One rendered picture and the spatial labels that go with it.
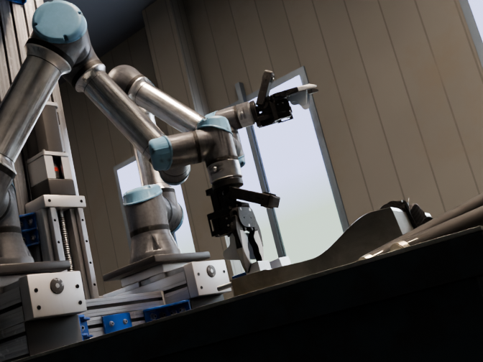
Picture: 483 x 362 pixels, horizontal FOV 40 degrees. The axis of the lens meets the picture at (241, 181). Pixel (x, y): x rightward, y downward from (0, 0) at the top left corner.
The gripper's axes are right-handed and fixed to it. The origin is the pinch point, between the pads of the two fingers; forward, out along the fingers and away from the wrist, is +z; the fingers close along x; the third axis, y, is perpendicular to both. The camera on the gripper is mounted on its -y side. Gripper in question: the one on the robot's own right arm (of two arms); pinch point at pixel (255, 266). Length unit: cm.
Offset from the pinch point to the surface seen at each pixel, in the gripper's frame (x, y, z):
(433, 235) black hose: 44, -50, 8
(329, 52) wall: -274, 60, -155
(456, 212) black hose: 30, -51, 5
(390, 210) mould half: 8.3, -35.0, -1.3
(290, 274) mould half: 8.3, -11.8, 4.6
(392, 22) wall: -267, 14, -153
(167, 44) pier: -271, 181, -216
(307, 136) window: -276, 92, -107
